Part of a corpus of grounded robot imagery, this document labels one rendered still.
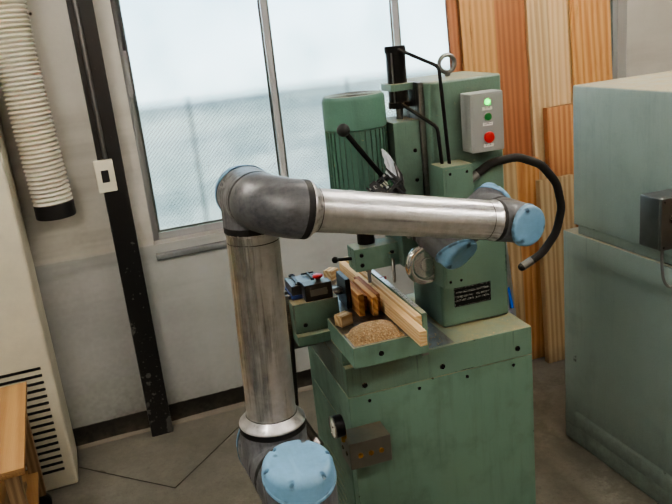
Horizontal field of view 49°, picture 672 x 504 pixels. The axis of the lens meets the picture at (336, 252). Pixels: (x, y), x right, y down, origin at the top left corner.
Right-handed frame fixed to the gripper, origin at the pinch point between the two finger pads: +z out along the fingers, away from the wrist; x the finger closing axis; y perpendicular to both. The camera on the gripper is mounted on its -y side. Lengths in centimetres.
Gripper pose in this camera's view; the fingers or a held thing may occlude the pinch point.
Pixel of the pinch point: (360, 170)
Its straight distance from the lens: 189.7
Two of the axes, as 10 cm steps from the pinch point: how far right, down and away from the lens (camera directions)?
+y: -3.0, -3.5, -8.9
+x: -7.1, 7.0, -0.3
